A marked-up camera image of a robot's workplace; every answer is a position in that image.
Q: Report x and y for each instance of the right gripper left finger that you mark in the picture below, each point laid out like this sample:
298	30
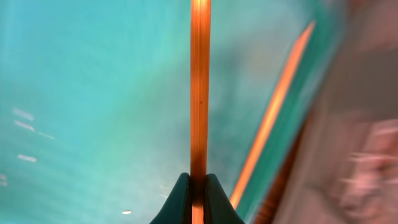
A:
177	208

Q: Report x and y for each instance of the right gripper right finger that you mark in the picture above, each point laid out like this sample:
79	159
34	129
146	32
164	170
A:
217	208

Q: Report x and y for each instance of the wooden chopstick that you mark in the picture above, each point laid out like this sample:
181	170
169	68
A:
199	92
273	109

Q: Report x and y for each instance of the grey plastic dish rack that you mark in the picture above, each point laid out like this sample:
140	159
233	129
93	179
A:
346	167

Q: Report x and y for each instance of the teal plastic serving tray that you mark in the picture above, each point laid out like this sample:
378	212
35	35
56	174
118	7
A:
95	101

